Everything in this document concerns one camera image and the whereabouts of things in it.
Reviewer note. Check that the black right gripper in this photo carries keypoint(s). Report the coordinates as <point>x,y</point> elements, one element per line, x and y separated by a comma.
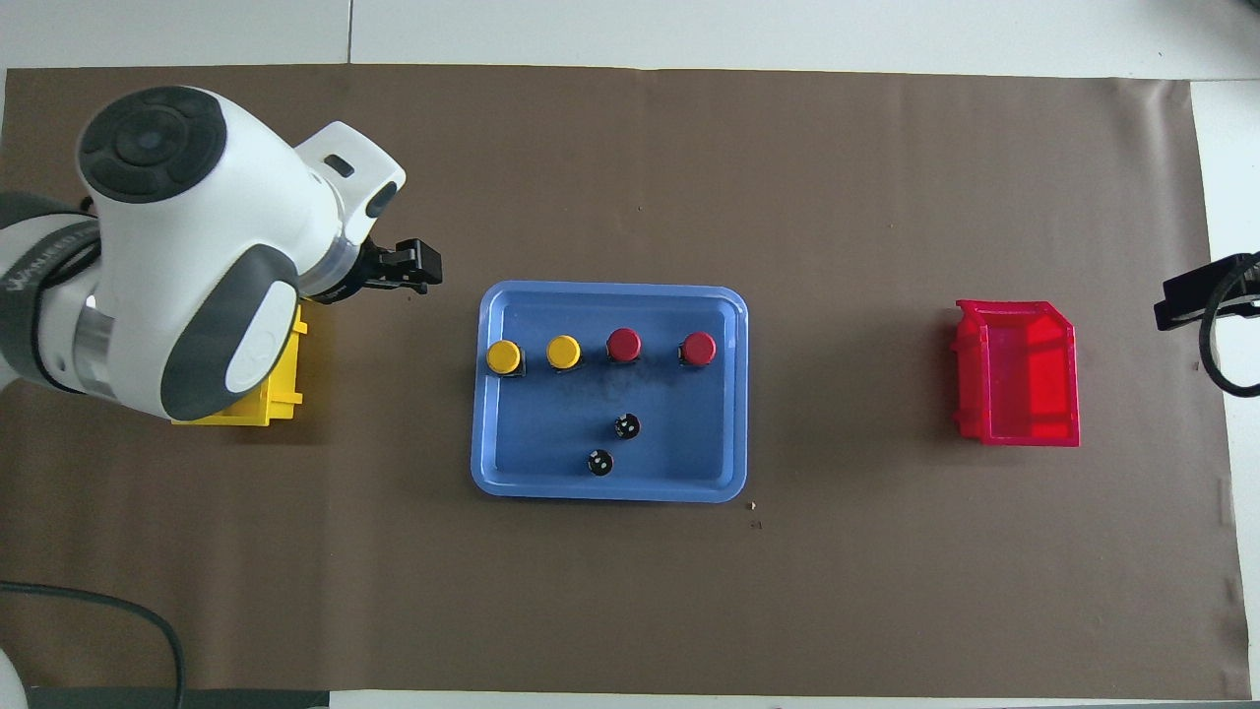
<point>1245,290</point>

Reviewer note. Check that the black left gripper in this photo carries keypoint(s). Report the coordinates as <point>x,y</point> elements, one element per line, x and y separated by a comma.
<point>376,271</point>

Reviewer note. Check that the yellow push button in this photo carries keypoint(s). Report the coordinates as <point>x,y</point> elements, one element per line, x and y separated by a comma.
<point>504,355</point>
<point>563,352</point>

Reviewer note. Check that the red push button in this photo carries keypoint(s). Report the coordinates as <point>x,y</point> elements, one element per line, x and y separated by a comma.
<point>699,349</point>
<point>623,345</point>

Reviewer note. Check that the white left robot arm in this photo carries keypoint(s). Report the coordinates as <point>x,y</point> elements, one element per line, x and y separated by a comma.
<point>197,246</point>

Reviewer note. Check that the blue plastic tray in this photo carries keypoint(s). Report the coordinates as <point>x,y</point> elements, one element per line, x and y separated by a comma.
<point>551,433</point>

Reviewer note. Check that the red plastic bin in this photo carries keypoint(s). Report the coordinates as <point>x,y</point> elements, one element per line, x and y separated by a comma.
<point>1024,384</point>

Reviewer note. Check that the yellow plastic bin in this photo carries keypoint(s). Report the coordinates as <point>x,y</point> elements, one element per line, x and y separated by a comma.
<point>281,394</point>

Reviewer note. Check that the small black cylinder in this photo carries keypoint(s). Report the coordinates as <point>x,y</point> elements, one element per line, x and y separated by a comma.
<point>600,461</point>
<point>627,426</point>

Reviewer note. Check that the brown paper table mat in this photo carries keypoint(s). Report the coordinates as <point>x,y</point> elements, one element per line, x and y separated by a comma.
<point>630,591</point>

